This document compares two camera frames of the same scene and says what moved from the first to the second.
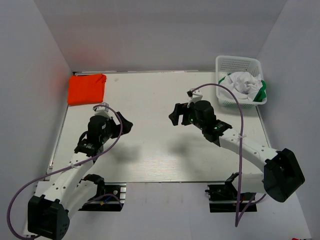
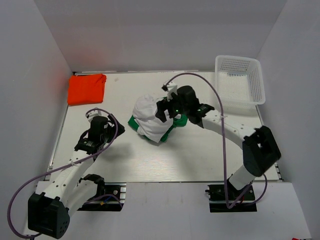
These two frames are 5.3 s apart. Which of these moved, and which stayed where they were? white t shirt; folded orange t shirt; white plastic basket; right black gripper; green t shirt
Moved: right black gripper; white t shirt; green t shirt
Stayed: folded orange t shirt; white plastic basket
